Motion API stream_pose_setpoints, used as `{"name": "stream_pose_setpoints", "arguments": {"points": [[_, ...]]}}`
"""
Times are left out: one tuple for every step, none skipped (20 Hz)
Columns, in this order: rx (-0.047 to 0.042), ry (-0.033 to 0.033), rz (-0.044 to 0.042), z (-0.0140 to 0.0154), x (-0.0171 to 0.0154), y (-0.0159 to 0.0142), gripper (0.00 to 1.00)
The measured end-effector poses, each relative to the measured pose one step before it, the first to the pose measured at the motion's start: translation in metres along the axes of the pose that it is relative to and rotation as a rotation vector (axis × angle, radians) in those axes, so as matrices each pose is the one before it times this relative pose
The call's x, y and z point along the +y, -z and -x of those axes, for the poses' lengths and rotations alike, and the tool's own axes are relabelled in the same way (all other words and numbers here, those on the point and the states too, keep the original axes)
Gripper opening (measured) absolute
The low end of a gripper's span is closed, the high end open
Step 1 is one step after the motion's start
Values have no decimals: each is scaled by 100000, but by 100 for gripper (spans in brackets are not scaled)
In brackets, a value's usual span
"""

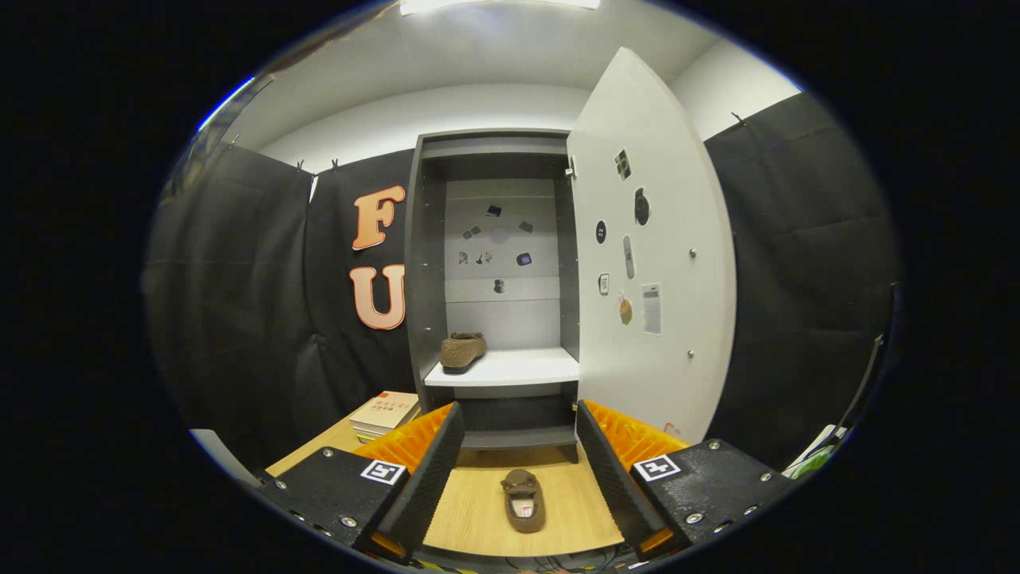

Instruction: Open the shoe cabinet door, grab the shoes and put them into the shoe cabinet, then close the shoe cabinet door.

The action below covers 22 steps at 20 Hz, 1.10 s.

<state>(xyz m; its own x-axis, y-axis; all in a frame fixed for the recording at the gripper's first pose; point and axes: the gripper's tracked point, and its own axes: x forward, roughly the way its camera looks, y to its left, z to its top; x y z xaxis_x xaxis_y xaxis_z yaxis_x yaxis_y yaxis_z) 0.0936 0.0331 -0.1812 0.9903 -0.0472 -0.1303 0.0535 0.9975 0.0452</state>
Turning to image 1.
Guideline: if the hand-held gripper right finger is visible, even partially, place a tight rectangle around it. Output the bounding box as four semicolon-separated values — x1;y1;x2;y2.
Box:
575;399;798;559

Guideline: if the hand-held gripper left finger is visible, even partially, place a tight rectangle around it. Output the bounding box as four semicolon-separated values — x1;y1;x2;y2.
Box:
253;401;465;563

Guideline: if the brown fuzzy shoe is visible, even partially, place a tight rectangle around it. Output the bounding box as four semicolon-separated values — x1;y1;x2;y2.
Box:
500;469;547;534
440;332;488;375

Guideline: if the grey shoe cabinet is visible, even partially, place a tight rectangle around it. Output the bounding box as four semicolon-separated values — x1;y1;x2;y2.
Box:
404;128;583;463

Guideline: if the beige shoe cabinet door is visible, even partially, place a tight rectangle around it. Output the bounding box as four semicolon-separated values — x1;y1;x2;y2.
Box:
566;46;738;446

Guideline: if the stack of books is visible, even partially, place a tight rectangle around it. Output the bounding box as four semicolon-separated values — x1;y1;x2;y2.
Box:
348;391;421;443

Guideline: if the white and green package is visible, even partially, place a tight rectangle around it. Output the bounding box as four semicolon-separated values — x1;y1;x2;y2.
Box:
783;425;852;479

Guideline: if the white panel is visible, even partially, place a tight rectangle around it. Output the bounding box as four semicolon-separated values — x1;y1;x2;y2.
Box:
190;429;240;479

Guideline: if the black backdrop cloth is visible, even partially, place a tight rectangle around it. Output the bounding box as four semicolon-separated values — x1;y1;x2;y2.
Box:
142;92;905;471

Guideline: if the thin black pole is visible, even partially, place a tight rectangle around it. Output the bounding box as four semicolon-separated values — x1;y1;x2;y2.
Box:
833;331;887;439

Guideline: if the long ceiling light strip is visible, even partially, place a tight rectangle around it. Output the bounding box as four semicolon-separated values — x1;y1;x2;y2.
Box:
198;76;256;132

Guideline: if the ceiling light panel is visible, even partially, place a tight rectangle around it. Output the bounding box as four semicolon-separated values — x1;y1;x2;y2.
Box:
398;0;600;17

